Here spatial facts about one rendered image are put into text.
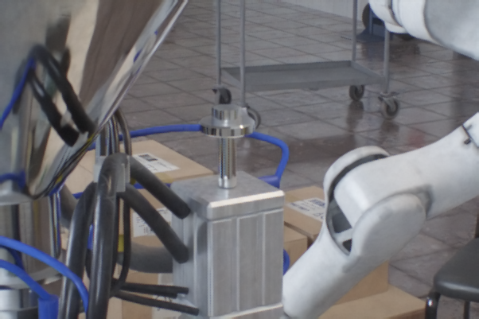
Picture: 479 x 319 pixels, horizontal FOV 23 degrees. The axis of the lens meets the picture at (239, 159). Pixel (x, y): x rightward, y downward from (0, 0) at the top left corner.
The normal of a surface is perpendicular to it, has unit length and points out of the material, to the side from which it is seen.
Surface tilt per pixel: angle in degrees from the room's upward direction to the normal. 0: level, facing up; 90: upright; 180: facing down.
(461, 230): 0
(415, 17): 103
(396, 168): 32
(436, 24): 90
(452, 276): 7
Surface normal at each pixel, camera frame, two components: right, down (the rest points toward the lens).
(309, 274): -0.59, -0.04
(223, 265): 0.49, 0.24
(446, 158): -0.11, -0.55
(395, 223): 0.36, 0.62
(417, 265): 0.00, -0.96
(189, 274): -0.87, 0.14
